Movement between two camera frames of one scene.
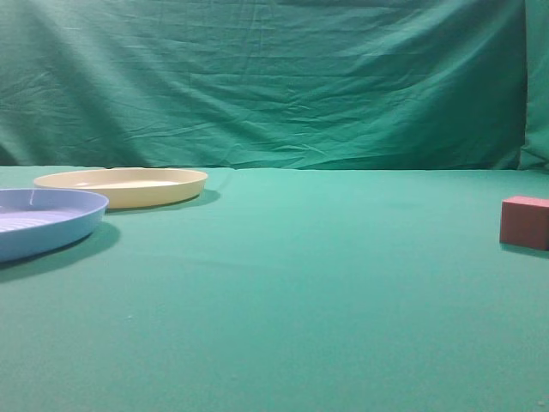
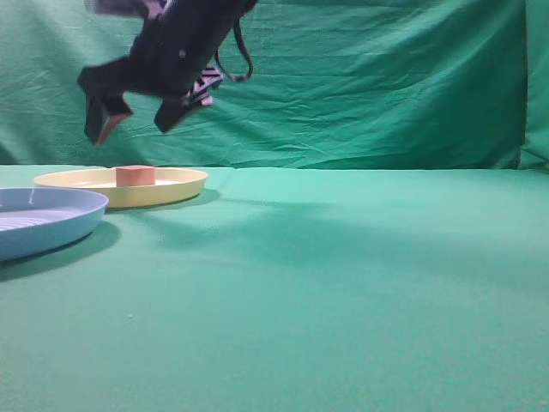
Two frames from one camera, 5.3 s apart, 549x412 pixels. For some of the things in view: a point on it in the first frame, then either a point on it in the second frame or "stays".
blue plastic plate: x=39 y=222 stays
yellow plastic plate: x=130 y=189 stays
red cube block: x=524 y=221 -> x=135 y=175
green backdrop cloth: x=275 y=84 stays
